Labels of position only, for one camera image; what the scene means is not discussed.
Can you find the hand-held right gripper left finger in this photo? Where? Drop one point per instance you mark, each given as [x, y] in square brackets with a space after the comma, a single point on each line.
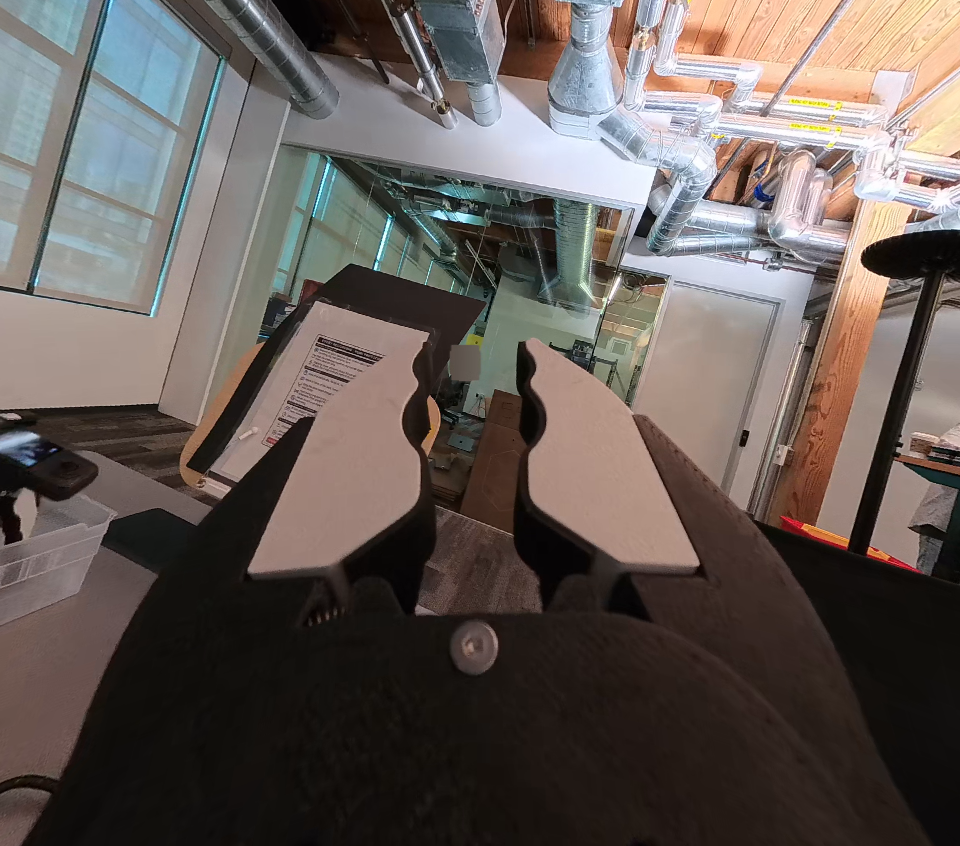
[345, 486]

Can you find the conical metal duct reducer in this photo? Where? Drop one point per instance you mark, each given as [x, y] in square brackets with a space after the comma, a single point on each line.
[585, 74]

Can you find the sign stand with white base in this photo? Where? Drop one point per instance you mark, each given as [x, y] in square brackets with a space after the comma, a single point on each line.
[300, 344]

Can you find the white door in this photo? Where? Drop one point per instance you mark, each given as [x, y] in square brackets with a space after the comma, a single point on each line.
[720, 396]

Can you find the brown cardboard box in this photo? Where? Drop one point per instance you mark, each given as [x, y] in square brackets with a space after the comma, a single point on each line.
[491, 471]

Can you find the black action camera on tripod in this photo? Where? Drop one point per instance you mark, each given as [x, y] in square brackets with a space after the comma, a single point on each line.
[45, 464]

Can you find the spiral metal air duct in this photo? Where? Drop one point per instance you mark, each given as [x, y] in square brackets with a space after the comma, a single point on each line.
[247, 6]

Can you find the red plastic bin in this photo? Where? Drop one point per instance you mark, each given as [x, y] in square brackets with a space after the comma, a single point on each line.
[825, 533]

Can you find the wooden support post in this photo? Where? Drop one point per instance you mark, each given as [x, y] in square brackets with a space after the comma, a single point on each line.
[847, 374]

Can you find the large glass window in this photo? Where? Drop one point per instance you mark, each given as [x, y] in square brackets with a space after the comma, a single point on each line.
[112, 111]

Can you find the silver flexible duct elbow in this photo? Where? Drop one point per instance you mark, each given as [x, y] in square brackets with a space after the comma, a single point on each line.
[675, 171]

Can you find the clear plastic storage bin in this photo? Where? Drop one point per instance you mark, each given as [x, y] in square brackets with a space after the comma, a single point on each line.
[67, 561]

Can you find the cluster of silver insulated pipes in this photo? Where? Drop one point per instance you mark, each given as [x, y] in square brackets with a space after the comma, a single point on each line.
[787, 130]

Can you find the printed instruction sheet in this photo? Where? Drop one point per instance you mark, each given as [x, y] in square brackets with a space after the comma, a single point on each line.
[337, 366]

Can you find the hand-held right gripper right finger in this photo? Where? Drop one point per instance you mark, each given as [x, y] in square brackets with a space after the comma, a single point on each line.
[600, 486]

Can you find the black round high table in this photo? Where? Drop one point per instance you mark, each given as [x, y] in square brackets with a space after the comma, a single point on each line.
[900, 396]

